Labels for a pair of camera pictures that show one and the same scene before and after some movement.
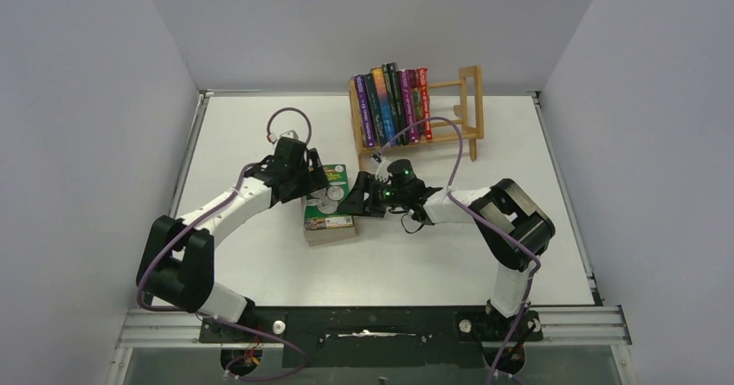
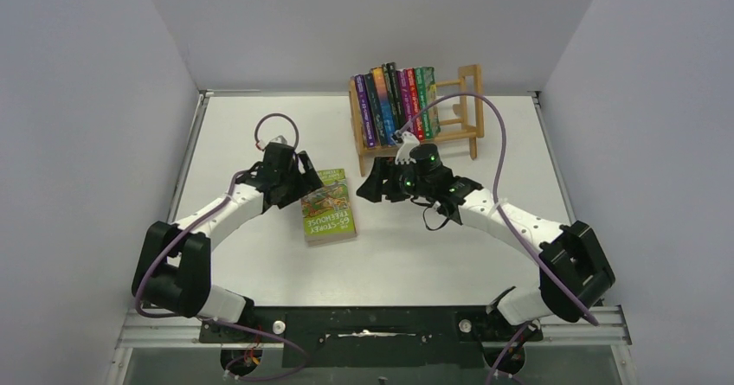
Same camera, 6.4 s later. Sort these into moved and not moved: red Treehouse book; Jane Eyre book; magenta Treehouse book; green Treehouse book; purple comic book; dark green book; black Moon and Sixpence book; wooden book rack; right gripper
Moved: right gripper; red Treehouse book; green Treehouse book
Not moved: purple comic book; black Moon and Sixpence book; Jane Eyre book; magenta Treehouse book; dark green book; wooden book rack
